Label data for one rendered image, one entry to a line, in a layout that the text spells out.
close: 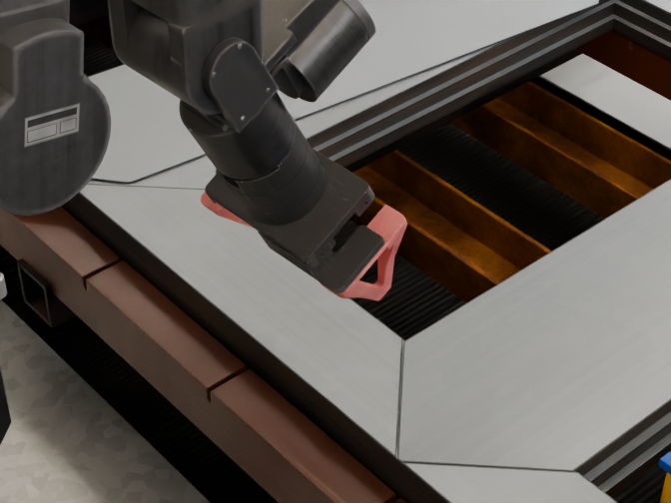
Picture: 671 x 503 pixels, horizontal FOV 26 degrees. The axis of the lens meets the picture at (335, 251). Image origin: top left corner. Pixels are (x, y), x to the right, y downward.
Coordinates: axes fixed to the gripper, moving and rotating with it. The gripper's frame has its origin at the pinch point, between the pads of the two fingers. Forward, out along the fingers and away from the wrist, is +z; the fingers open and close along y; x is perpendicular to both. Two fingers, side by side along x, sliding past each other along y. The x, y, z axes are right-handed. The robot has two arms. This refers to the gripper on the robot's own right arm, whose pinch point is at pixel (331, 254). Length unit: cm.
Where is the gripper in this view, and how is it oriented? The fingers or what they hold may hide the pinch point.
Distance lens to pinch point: 102.1
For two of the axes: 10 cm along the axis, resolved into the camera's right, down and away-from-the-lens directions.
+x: -6.4, 7.5, -1.9
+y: -7.0, -4.6, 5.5
